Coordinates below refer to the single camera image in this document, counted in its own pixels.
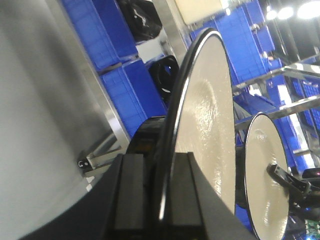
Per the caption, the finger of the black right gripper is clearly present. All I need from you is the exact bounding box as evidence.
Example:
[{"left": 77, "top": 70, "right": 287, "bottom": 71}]
[{"left": 266, "top": 164, "right": 311, "bottom": 194}]

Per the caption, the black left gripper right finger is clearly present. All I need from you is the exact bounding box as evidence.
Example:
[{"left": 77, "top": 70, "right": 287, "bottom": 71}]
[{"left": 169, "top": 152, "right": 250, "bottom": 240}]

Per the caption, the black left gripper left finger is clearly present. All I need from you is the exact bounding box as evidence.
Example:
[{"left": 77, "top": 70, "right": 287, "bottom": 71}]
[{"left": 105, "top": 153, "right": 145, "bottom": 240}]

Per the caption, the beige plate black rim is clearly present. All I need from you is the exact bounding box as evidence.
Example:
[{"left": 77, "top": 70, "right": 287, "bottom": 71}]
[
  {"left": 152, "top": 28, "right": 236, "bottom": 222},
  {"left": 244, "top": 114, "right": 289, "bottom": 240}
]

